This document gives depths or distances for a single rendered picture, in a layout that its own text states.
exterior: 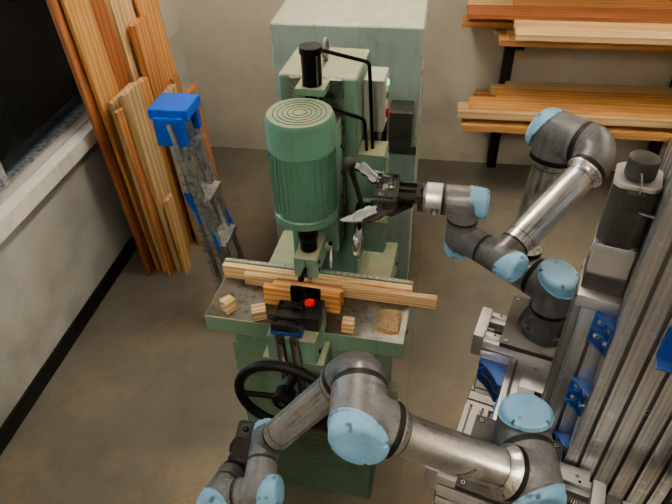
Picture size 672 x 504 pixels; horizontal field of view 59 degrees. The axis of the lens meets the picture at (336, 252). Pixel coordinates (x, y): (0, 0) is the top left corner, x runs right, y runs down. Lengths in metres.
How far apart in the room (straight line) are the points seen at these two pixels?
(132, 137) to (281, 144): 1.61
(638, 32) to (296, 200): 2.37
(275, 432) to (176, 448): 1.24
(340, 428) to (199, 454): 1.54
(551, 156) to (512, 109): 1.96
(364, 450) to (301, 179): 0.69
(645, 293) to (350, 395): 0.61
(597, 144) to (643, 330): 0.47
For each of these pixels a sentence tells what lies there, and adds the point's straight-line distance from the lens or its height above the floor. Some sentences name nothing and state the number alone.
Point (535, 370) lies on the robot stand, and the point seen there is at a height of 0.73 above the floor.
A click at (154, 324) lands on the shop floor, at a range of 3.16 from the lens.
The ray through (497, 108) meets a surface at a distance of 3.60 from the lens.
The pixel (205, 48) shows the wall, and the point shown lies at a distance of 4.21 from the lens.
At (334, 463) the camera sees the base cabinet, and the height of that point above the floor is 0.21.
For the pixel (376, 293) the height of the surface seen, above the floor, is 0.93.
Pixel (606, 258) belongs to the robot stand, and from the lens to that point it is 1.38.
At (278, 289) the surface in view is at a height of 0.97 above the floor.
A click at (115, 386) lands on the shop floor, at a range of 2.95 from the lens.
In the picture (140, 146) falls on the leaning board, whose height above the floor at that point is 0.79.
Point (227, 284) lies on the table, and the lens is 1.92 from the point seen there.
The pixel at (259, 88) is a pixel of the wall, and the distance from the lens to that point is 4.20.
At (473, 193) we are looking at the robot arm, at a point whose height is 1.38.
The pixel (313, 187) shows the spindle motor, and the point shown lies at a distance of 1.52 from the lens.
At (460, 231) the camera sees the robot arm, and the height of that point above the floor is 1.29.
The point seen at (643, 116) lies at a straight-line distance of 3.76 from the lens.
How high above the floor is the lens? 2.17
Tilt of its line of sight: 40 degrees down
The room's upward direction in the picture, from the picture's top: 2 degrees counter-clockwise
